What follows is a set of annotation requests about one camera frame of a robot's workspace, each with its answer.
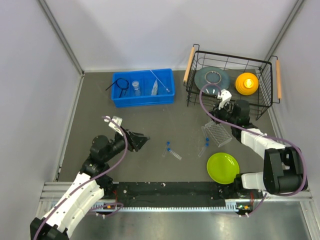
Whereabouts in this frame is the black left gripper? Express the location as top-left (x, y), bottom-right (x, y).
top-left (103, 126), bottom-right (150, 162)

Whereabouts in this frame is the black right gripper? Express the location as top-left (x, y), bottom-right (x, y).
top-left (207, 100), bottom-right (238, 126)

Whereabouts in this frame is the blue-capped test tube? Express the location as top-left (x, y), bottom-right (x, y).
top-left (162, 141), bottom-right (170, 157)
top-left (197, 142), bottom-right (209, 158)
top-left (167, 147), bottom-right (182, 160)
top-left (201, 126), bottom-right (210, 143)

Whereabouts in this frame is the clear plastic bag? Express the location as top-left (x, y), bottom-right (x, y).
top-left (151, 79), bottom-right (158, 96)

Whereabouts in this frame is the small clear glass funnel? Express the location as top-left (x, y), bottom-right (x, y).
top-left (149, 70), bottom-right (170, 93)

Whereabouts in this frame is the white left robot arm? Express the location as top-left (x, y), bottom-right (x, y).
top-left (30, 128), bottom-right (150, 240)

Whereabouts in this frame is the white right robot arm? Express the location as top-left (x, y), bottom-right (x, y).
top-left (210, 100), bottom-right (308, 198)

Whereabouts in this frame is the clear test tube rack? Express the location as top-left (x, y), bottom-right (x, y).
top-left (202, 121), bottom-right (232, 148)

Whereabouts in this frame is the orange collapsible funnel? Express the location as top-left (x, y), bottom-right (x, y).
top-left (235, 72), bottom-right (259, 96)

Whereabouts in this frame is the blue-grey ceramic plate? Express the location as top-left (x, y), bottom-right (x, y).
top-left (194, 66), bottom-right (231, 96)

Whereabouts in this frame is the lime green plate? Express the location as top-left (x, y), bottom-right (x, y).
top-left (206, 152), bottom-right (240, 185)

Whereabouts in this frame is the blue plastic bin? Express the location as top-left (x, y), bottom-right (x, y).
top-left (111, 68), bottom-right (175, 108)

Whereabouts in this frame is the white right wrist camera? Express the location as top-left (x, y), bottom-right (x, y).
top-left (217, 89), bottom-right (232, 110)

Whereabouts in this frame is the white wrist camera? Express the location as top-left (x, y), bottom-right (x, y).
top-left (102, 116), bottom-right (123, 136)
top-left (217, 89), bottom-right (232, 110)

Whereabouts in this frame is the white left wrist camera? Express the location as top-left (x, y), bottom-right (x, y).
top-left (102, 116), bottom-right (123, 136)

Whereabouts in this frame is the black wire basket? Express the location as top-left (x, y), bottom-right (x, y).
top-left (183, 44), bottom-right (282, 119)

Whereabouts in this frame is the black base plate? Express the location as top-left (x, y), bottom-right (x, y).
top-left (104, 181), bottom-right (238, 204)

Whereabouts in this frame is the black ring stand clamp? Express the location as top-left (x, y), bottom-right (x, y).
top-left (105, 77), bottom-right (129, 98)

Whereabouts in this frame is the grey slotted cable duct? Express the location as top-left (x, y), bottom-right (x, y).
top-left (90, 198), bottom-right (253, 213)

